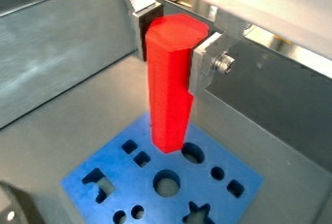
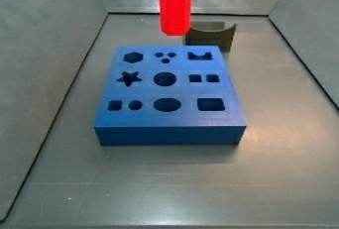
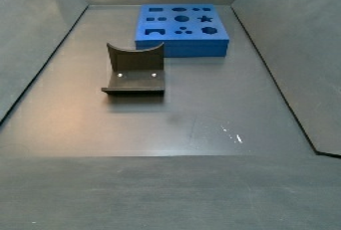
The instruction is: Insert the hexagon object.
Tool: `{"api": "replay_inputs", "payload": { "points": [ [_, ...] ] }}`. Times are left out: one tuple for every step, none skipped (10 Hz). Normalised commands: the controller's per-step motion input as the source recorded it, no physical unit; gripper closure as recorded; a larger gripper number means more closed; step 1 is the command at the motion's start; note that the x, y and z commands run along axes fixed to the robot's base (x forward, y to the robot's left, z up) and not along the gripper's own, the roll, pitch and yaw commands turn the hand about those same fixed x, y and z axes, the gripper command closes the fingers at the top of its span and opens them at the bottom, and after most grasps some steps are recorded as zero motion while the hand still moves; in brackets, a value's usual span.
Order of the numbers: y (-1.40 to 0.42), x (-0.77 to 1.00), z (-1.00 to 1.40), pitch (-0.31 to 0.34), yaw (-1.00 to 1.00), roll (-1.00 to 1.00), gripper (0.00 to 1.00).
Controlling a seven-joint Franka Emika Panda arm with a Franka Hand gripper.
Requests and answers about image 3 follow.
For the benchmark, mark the blue shape sorter block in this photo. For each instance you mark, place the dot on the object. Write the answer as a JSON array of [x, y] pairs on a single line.
[[188, 28]]

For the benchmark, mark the black curved holder bracket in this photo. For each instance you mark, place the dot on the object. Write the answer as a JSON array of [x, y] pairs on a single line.
[[137, 70]]

